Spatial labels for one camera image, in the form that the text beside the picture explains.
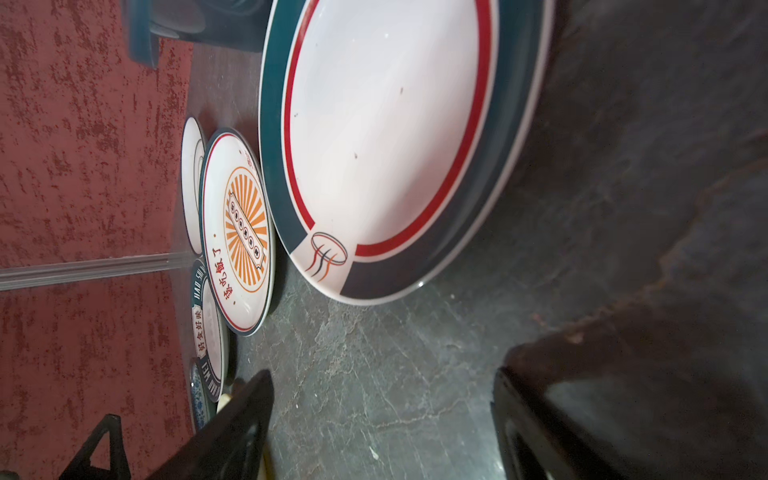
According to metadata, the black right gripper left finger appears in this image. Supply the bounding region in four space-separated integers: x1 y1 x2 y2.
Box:
150 370 275 479

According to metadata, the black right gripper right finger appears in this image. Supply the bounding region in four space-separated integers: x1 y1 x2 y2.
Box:
498 299 767 479

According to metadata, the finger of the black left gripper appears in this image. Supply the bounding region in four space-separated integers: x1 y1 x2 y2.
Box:
58 413 133 480

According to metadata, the white plate green red rim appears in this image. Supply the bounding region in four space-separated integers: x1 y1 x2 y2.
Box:
258 1 555 305

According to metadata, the translucent blue plastic bin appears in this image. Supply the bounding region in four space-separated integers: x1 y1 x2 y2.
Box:
120 0 273 69

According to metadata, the cream yellow plate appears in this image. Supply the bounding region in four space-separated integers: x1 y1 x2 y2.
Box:
216 393 270 480

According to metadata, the blue floral porcelain plate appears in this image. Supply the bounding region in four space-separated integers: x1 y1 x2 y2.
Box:
189 361 213 432

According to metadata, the green rim hao shi plate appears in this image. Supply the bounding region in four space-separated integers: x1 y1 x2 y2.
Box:
190 259 229 403

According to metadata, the orange sunburst white plate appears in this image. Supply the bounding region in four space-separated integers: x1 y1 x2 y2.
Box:
199 128 275 336

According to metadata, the white plate black line motif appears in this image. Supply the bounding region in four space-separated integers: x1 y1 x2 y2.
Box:
180 116 206 255

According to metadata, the aluminium left corner post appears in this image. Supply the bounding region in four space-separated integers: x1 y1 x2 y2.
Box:
1 252 196 292

